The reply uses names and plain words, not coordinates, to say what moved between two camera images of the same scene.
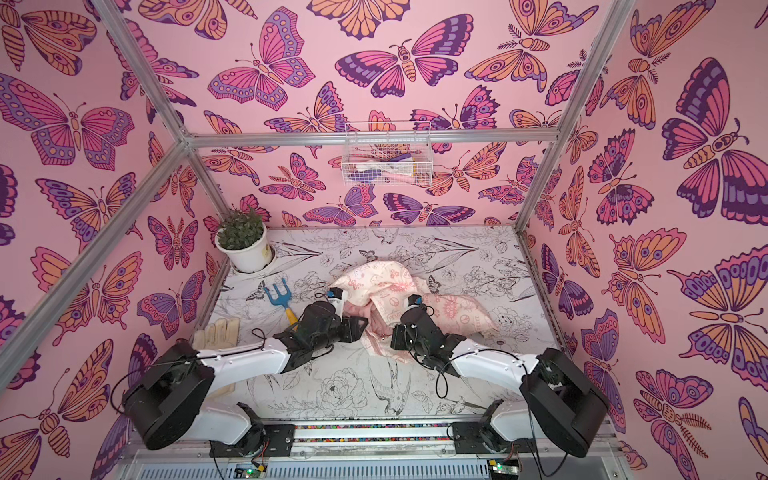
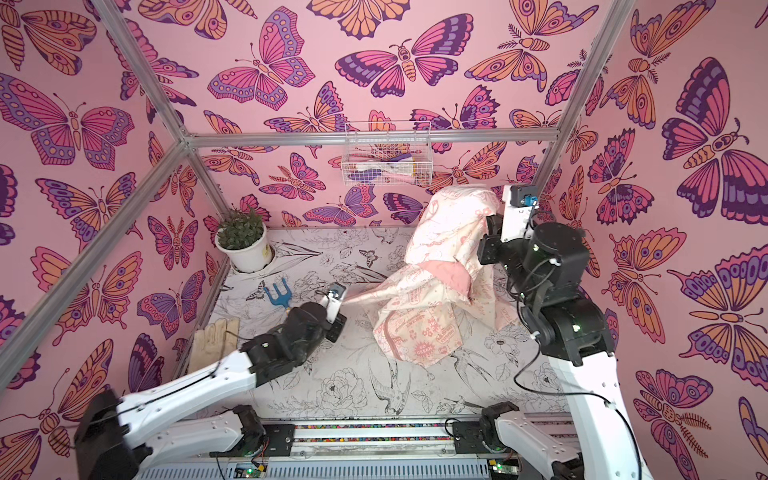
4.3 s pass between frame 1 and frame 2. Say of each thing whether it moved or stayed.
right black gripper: moved
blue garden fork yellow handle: stayed
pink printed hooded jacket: moved
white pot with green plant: stayed
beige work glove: stayed
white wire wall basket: stayed
